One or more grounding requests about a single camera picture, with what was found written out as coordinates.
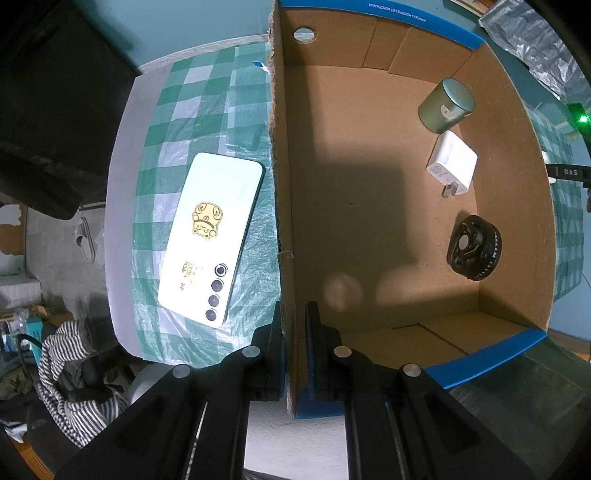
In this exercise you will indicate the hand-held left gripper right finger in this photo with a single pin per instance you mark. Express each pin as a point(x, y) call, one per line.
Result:
point(311, 360)

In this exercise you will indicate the green checked tablecloth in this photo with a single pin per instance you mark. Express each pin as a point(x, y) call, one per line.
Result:
point(207, 115)

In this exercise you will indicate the person's green trousers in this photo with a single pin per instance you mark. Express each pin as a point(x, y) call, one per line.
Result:
point(531, 415)

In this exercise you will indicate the black round device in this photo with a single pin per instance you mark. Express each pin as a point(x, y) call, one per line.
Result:
point(475, 251)

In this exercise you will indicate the white smartphone with gold sticker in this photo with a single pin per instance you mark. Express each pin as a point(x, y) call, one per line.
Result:
point(221, 184)

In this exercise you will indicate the grey slipper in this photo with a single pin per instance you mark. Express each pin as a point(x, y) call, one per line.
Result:
point(100, 249)
point(84, 240)

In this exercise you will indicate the silver foil sheet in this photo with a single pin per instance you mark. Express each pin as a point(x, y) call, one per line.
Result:
point(531, 41)

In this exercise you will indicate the white wall charger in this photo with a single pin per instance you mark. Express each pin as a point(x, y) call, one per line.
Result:
point(451, 161)

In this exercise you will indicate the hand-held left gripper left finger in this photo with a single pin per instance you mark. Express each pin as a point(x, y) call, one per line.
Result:
point(277, 350)

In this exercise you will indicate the teal carton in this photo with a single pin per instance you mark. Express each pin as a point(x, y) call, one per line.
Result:
point(36, 334)

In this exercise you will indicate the striped cloth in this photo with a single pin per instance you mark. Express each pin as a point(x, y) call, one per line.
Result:
point(69, 341)

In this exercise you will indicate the green round tin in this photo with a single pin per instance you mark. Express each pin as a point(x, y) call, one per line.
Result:
point(447, 107)

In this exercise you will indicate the cardboard box with blue rim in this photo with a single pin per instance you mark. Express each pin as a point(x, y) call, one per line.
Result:
point(369, 184)

